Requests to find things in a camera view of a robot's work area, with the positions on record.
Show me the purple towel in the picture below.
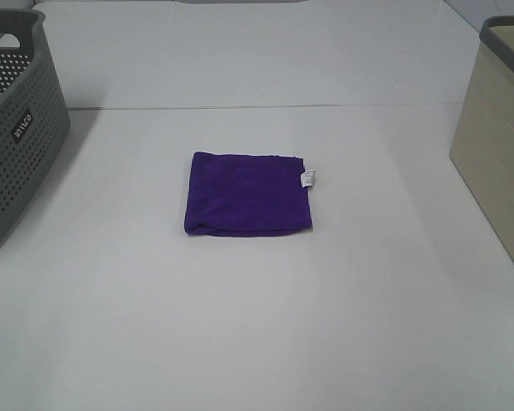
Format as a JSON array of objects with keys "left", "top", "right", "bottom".
[{"left": 184, "top": 152, "right": 313, "bottom": 237}]

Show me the beige bin with grey rim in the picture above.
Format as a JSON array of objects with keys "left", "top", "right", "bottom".
[{"left": 450, "top": 15, "right": 514, "bottom": 264}]

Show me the grey perforated plastic basket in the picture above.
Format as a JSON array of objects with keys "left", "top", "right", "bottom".
[{"left": 0, "top": 9, "right": 70, "bottom": 245}]

